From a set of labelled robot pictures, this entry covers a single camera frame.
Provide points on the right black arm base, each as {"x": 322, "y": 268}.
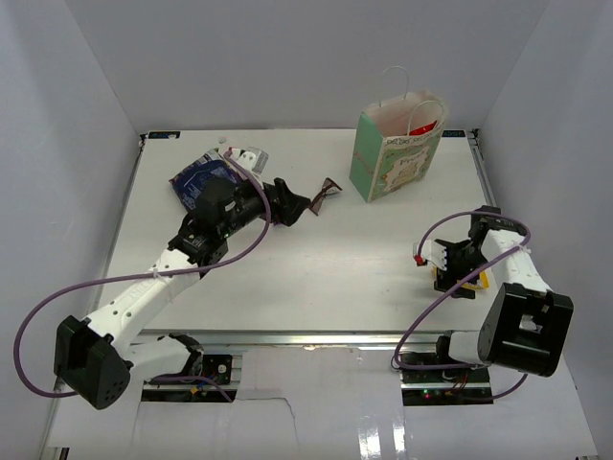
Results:
{"x": 449, "y": 387}

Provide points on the green paper gift bag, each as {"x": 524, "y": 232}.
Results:
{"x": 384, "y": 157}

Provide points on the aluminium table frame rail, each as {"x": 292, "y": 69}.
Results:
{"x": 343, "y": 276}

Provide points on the brown candy bar wrapper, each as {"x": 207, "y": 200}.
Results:
{"x": 329, "y": 188}

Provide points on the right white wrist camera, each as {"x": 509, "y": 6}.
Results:
{"x": 431, "y": 252}

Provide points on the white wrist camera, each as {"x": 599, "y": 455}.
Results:
{"x": 431, "y": 252}
{"x": 252, "y": 160}

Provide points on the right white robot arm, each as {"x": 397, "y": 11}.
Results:
{"x": 527, "y": 323}

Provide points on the red cookie snack bag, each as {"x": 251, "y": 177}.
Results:
{"x": 423, "y": 129}

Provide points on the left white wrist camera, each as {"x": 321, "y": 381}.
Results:
{"x": 252, "y": 160}

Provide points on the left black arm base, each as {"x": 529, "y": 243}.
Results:
{"x": 216, "y": 383}

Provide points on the yellow candy bar packet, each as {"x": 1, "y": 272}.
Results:
{"x": 480, "y": 283}

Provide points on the blue chips snack bag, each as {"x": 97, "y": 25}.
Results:
{"x": 189, "y": 182}

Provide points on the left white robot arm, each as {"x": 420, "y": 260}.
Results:
{"x": 94, "y": 355}

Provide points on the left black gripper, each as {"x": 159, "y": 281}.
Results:
{"x": 290, "y": 205}

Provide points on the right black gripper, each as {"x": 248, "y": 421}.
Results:
{"x": 446, "y": 279}

